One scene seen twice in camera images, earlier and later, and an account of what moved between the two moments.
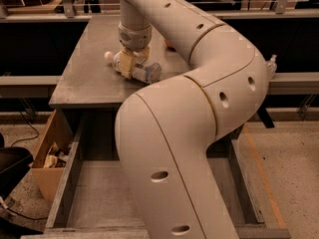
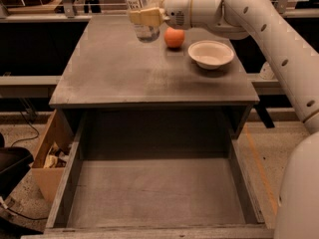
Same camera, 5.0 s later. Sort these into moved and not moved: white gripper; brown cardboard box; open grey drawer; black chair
Moved: white gripper
Not moved: brown cardboard box; open grey drawer; black chair
